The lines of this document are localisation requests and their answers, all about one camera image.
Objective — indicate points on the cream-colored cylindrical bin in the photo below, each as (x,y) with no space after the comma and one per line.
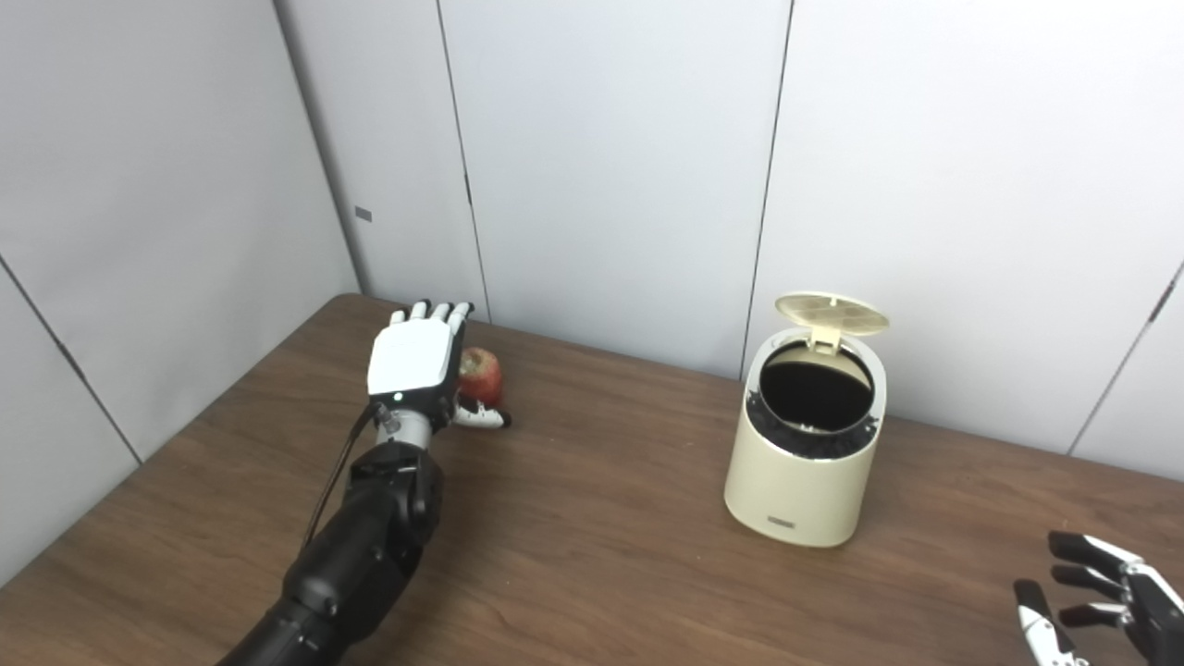
(795,481)

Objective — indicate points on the round cream bin lid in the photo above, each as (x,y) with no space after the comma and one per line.
(832,316)

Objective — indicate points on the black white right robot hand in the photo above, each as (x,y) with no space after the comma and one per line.
(1156,610)

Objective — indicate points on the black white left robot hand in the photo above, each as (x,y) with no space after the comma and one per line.
(412,361)

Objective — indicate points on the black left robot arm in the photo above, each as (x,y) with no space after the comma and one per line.
(356,555)

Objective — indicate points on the red apple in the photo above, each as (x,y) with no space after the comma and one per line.
(483,375)

